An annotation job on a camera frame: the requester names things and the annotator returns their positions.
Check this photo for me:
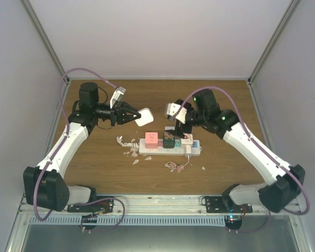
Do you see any pink coiled usb cable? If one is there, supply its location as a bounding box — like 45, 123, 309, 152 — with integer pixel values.
164, 156, 192, 174

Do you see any white paper scrap pile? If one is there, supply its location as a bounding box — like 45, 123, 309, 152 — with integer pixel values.
120, 139, 140, 165

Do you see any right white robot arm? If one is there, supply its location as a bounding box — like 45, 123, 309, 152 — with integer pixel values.
165, 86, 310, 215

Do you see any right aluminium frame post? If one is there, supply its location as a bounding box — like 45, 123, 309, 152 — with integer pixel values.
247, 0, 301, 86

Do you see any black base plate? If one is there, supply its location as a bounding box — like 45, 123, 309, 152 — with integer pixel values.
200, 195, 253, 214
66, 195, 114, 215

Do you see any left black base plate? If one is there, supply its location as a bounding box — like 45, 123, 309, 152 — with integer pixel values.
66, 195, 114, 215

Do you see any white rounded square adapter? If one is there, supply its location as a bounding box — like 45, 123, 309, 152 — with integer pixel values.
135, 108, 154, 127

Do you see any white plug adapter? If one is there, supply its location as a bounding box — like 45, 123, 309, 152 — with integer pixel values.
164, 126, 175, 134

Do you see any white cube adapter red print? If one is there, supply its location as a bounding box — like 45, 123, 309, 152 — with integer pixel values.
181, 133, 193, 146

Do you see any grey slotted cable duct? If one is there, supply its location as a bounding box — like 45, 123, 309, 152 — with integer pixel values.
29, 215, 225, 227

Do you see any green dragon cube adapter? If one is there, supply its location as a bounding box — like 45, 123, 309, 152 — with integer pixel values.
162, 131, 175, 149

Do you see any aluminium front rail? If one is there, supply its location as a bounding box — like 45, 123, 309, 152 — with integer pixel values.
18, 194, 300, 216

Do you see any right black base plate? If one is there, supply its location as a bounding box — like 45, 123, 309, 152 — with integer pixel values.
200, 195, 253, 214

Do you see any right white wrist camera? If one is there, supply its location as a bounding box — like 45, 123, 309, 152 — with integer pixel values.
165, 103, 187, 124

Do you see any left aluminium frame post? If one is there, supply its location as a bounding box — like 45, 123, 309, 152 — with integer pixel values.
20, 0, 65, 75

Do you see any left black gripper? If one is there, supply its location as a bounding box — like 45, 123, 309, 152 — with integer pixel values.
93, 101, 142, 126

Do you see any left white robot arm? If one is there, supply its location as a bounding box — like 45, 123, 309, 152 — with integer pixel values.
23, 82, 143, 212

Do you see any white power strip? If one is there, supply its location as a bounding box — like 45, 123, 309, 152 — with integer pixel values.
139, 138, 202, 156

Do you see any pink cube socket adapter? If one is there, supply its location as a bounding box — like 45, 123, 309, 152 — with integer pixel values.
145, 132, 158, 144

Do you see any white usb charger plug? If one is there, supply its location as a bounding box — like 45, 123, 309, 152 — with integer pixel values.
184, 145, 192, 158

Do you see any aluminium frame post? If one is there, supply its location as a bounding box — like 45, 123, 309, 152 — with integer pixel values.
247, 0, 301, 86
20, 0, 65, 75

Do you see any white power strip cord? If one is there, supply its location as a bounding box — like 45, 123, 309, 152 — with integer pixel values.
115, 135, 140, 149

